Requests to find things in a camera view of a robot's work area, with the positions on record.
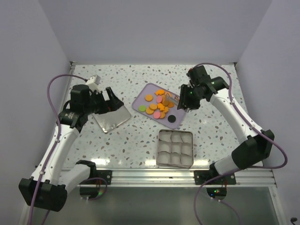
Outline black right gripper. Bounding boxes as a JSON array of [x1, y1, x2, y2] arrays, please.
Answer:
[[178, 84, 205, 111]]

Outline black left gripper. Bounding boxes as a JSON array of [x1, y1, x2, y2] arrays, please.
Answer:
[[83, 87, 123, 115]]

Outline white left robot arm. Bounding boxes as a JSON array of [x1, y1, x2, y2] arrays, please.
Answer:
[[19, 84, 124, 212]]

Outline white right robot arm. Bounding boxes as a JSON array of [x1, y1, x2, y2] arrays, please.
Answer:
[[177, 65, 275, 184]]

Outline brown chip cookie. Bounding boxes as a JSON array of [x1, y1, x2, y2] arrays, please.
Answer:
[[167, 102, 174, 108]]

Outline pink round cookie upper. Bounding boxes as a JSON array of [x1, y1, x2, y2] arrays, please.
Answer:
[[156, 96, 163, 103]]

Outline pink round cookie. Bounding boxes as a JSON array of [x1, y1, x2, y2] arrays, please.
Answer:
[[153, 111, 161, 119], [156, 96, 163, 103]]

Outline orange fish cookie middle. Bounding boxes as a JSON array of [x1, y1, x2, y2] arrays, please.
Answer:
[[157, 103, 169, 113]]

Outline orange fish cookie top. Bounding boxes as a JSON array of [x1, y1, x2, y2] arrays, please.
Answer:
[[155, 90, 165, 96]]

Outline silver tin lid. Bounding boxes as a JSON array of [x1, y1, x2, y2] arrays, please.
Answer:
[[93, 106, 131, 134]]

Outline orange plain cookie bottom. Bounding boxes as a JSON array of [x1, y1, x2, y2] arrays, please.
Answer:
[[160, 112, 165, 119]]

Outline black sandwich cookie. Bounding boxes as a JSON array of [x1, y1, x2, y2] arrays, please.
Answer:
[[167, 115, 176, 123]]

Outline orange round cookie middle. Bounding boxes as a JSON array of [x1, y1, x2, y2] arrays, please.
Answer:
[[149, 104, 158, 111]]

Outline orange round cookie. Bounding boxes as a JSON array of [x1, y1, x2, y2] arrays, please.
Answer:
[[149, 104, 158, 111], [145, 94, 153, 102], [145, 108, 154, 115]]

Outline lilac plastic tray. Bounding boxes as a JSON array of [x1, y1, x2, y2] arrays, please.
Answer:
[[132, 83, 186, 129]]

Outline pink round cookie lower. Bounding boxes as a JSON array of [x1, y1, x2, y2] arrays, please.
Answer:
[[153, 111, 161, 119]]

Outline orange round cookie top left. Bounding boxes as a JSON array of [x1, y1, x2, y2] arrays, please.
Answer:
[[145, 94, 153, 102]]

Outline orange round cookie lower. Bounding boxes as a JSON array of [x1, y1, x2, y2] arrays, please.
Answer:
[[145, 108, 154, 115]]

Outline green round cookie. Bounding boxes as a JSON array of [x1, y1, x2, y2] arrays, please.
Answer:
[[138, 105, 146, 112]]

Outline square cookie tin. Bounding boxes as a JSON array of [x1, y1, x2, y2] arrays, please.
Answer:
[[156, 129, 194, 168]]

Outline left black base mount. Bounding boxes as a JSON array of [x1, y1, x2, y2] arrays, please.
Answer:
[[86, 170, 113, 185]]

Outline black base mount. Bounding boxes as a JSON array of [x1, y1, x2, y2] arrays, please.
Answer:
[[86, 170, 113, 185], [194, 170, 237, 185]]

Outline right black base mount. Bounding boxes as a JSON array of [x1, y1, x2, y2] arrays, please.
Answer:
[[194, 170, 237, 185]]

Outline aluminium mounting rail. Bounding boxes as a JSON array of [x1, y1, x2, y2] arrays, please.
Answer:
[[108, 168, 277, 188]]

